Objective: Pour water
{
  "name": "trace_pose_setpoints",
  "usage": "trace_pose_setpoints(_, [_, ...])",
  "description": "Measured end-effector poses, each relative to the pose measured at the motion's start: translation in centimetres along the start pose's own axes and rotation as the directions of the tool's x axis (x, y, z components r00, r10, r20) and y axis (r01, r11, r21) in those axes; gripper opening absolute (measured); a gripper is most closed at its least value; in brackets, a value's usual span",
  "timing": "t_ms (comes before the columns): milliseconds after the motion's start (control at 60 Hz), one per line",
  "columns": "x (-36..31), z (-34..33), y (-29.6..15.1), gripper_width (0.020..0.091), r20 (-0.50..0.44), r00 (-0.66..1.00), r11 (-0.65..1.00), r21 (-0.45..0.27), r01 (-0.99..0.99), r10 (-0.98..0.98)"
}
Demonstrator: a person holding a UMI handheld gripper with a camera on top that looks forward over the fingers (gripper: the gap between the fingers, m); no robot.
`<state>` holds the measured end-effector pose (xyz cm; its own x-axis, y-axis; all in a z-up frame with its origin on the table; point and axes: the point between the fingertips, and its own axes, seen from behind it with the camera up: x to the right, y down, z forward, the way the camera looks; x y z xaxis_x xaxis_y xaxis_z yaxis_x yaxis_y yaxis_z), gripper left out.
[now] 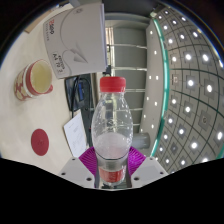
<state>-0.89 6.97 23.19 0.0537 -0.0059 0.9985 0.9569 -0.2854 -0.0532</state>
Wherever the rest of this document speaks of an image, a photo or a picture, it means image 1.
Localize clear red-capped water bottle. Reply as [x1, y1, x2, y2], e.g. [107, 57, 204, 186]
[90, 76, 134, 188]

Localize red and white patterned mug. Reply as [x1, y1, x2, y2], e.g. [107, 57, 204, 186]
[13, 59, 54, 102]

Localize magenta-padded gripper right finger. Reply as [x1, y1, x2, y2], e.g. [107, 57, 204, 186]
[127, 146, 169, 190]

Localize group of round ceiling lights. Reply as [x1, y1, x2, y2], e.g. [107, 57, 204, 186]
[143, 9, 224, 168]

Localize white printed paper sheets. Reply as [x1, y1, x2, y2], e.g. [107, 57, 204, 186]
[63, 110, 90, 158]

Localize white copy paper box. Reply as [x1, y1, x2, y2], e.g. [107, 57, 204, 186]
[42, 2, 108, 80]

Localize flat round red coaster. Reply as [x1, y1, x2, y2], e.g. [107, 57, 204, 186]
[30, 128, 50, 157]

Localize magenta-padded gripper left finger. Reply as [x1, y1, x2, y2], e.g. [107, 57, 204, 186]
[59, 146, 99, 190]

